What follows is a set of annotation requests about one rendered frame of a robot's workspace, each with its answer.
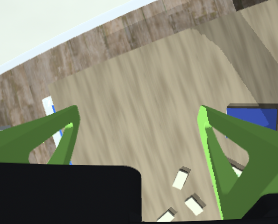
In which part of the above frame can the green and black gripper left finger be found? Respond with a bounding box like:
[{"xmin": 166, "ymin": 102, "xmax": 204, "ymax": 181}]
[{"xmin": 0, "ymin": 105, "xmax": 80, "ymax": 165}]

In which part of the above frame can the blue flat rectangular pad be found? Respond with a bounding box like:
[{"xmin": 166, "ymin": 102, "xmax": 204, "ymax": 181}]
[{"xmin": 226, "ymin": 108, "xmax": 277, "ymax": 130}]

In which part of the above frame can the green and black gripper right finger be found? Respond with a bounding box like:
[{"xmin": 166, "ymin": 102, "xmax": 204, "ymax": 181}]
[{"xmin": 197, "ymin": 105, "xmax": 278, "ymax": 220}]

